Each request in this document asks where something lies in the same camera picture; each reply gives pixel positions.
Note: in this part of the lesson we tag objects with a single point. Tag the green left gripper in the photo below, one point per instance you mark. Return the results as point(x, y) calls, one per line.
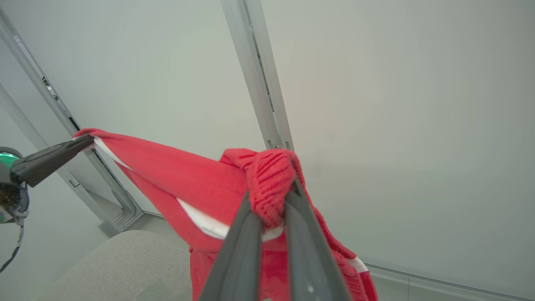
point(10, 196)

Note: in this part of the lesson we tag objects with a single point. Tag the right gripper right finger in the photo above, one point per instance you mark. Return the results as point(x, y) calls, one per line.
point(309, 267)

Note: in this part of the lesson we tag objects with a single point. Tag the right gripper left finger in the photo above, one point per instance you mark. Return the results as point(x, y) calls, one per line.
point(234, 267)

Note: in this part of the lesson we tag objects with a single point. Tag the red shorts with white stripe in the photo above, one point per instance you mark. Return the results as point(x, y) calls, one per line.
point(188, 184)

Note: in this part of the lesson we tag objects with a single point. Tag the grey fabric sofa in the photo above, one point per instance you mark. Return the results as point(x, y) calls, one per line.
point(125, 267)

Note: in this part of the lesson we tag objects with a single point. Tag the grey aluminium door frame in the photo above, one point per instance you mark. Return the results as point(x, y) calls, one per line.
point(121, 205)

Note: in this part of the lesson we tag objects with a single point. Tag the grey partition post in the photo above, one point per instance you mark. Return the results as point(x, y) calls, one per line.
point(259, 83)

